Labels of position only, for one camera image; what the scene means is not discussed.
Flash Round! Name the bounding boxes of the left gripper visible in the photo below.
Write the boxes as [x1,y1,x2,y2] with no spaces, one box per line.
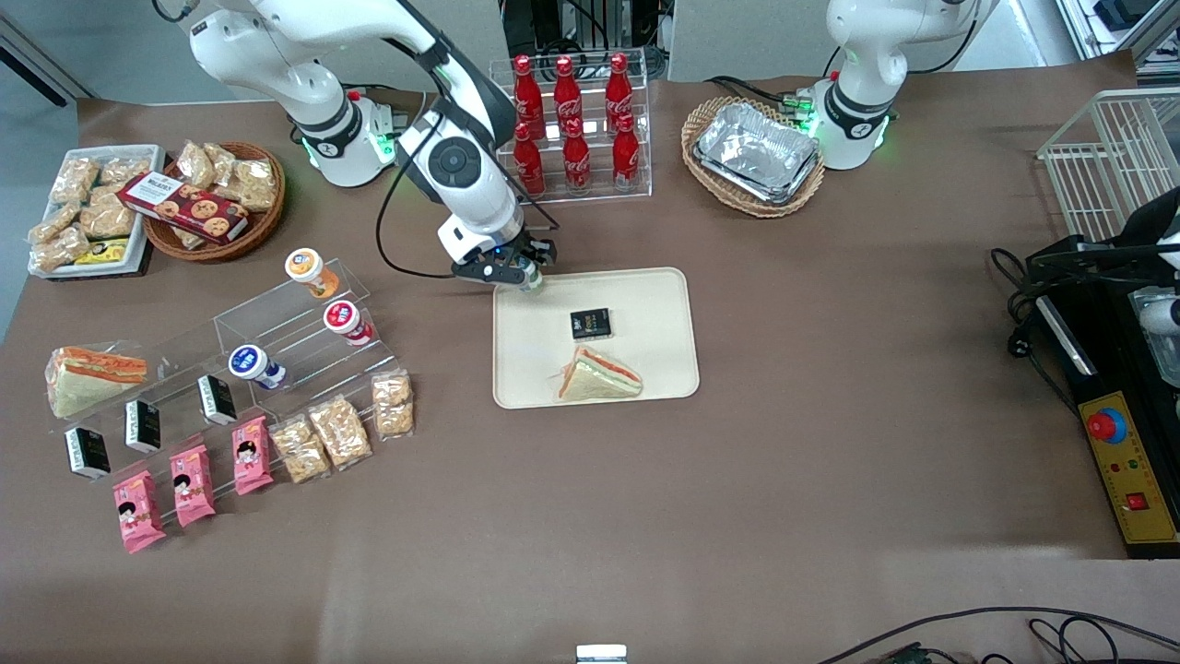
[1118,187,1180,270]

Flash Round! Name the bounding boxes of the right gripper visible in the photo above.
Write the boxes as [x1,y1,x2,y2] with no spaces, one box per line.
[450,240,560,290]

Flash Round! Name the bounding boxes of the beige plastic tray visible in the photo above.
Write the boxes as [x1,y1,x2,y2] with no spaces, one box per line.
[492,267,701,409]

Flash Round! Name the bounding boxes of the red lid gum bottle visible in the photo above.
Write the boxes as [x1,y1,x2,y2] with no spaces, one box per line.
[323,300,375,348]

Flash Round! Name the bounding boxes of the orange lid gum bottle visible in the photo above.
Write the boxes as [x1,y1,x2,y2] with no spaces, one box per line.
[284,247,341,301]

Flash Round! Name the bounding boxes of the blue lid gum bottle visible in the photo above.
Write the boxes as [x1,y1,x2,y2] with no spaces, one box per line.
[228,344,288,391]

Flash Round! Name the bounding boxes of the white rectangular snack tray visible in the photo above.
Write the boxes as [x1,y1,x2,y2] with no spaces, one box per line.
[27,143,168,279]

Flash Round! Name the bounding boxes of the clear acrylic bottle rack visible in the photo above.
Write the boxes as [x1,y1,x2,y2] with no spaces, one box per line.
[488,48,654,208]

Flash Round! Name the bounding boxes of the red cola bottle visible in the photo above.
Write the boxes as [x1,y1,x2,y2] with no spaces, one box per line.
[553,55,584,136]
[604,52,635,130]
[561,118,593,193]
[513,122,547,197]
[611,113,642,189]
[513,53,546,139]

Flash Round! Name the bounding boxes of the wrapped triangle sandwich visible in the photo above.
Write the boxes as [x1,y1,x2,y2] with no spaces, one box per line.
[556,345,643,402]
[45,346,149,421]

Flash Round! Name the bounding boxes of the black sealing machine yellow panel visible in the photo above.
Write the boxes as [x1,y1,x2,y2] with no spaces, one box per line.
[1026,235,1180,561]

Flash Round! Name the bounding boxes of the clear acrylic stepped stand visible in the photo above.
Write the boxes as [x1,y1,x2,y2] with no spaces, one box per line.
[43,343,277,480]
[213,260,400,412]

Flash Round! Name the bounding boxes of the stacked foil containers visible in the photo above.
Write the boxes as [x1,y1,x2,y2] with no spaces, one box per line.
[693,101,822,206]

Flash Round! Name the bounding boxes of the round wicker basket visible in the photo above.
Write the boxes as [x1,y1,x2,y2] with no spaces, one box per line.
[143,140,288,265]

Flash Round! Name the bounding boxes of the pink snack packet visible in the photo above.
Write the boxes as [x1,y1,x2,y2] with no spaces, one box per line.
[170,445,218,528]
[112,470,169,555]
[231,416,275,497]

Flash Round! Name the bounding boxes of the black carton white side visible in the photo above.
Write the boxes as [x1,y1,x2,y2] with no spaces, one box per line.
[124,399,163,455]
[197,374,239,427]
[64,427,112,481]

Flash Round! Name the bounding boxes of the dark red cookie box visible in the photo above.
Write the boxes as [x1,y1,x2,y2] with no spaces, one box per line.
[117,171,251,245]

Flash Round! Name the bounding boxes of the yellow snack packet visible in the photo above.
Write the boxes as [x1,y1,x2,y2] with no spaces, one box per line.
[73,238,131,267]

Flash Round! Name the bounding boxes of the white wire basket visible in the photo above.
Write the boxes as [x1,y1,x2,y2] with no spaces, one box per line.
[1037,88,1180,243]

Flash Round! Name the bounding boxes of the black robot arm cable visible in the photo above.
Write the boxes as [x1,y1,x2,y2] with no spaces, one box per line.
[374,28,563,280]

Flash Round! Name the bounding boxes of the black power cable with plug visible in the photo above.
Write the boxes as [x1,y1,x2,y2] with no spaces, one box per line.
[989,247,1085,394]

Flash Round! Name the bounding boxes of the metal shelf frame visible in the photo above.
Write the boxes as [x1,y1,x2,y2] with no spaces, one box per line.
[1056,0,1180,67]

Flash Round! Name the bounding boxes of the black equipment with cables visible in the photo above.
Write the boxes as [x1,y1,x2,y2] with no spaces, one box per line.
[501,0,667,80]

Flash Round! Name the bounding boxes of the black cable bundle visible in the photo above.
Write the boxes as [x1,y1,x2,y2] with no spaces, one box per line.
[705,75,814,117]

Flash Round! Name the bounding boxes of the black floor cable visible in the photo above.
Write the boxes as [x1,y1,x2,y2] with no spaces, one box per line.
[1027,615,1180,664]
[815,605,1180,664]

